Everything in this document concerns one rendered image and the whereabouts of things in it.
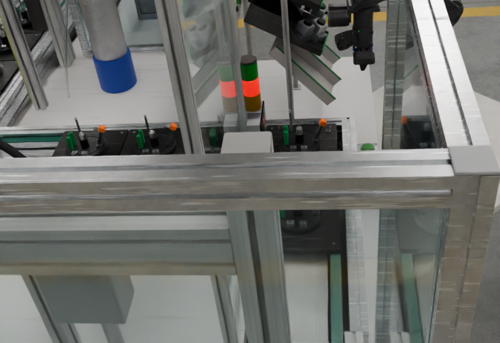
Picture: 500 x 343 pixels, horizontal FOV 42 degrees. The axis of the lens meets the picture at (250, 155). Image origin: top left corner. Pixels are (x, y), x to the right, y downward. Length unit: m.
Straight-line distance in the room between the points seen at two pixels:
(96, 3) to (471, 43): 2.86
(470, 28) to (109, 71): 2.92
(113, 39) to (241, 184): 2.24
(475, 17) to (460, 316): 4.55
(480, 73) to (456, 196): 3.93
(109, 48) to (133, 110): 0.27
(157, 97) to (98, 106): 0.24
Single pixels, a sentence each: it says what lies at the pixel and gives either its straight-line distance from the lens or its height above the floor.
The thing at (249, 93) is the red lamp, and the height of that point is 1.32.
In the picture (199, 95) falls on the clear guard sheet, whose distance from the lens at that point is 1.24.
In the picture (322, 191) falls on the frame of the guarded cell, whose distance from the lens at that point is 0.47.
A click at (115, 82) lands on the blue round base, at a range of 2.75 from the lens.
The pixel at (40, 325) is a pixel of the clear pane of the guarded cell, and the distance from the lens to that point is 0.66.
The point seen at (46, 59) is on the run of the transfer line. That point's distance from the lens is 3.09.
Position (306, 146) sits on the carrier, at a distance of 2.08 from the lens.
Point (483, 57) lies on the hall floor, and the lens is 4.56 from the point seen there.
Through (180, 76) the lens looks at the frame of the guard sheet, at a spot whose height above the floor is 1.73.
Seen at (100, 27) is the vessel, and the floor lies 1.16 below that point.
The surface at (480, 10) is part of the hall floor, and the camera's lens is 5.17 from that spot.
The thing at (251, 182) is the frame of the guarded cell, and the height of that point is 1.99.
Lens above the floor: 2.29
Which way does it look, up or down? 38 degrees down
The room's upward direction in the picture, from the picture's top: 7 degrees counter-clockwise
